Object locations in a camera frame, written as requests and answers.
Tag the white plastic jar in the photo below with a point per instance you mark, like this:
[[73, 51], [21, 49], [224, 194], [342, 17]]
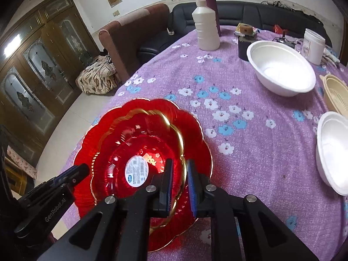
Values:
[[312, 46]]

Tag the large beige plastic bowl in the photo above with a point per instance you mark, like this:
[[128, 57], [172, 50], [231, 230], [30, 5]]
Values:
[[337, 92]]

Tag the large red scalloped plate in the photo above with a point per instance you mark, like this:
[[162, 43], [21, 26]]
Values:
[[190, 130]]

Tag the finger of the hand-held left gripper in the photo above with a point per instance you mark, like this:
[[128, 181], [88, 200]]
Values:
[[78, 172]]

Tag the purple floral tablecloth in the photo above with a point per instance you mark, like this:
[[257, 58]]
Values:
[[244, 141]]

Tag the dark cloth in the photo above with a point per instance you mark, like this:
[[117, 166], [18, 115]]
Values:
[[315, 19]]

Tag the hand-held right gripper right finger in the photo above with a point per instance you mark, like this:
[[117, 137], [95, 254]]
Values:
[[192, 190]]

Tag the black leather sofa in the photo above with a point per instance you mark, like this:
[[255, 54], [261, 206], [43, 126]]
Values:
[[244, 13]]

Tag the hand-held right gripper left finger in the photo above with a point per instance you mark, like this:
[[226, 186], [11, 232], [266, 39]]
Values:
[[169, 187]]

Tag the small red gold-rimmed plate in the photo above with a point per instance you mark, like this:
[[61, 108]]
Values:
[[130, 141]]

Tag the yellow packet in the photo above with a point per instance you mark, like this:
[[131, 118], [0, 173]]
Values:
[[239, 28]]

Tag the white work gloves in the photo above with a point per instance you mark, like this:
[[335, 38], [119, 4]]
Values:
[[331, 55]]

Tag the wooden glass-door cabinet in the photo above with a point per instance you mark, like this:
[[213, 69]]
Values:
[[40, 68]]

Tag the black cylinder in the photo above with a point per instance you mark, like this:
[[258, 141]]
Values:
[[243, 50]]

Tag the white foam bowl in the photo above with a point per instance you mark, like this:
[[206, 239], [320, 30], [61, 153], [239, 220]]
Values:
[[333, 152], [282, 68]]

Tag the white plastic bottle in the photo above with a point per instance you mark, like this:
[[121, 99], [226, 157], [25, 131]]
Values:
[[206, 30]]

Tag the small red item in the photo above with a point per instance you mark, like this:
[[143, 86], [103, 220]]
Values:
[[277, 29]]

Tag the brown armchair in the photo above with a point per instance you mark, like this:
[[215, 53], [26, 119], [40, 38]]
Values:
[[127, 38]]

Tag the floral cloth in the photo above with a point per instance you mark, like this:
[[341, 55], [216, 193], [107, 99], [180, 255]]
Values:
[[21, 163]]

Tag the wall switch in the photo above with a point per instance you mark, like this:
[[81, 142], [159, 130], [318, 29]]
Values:
[[116, 13]]

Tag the patterned blanket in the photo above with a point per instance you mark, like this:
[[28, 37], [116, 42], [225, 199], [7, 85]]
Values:
[[95, 78]]

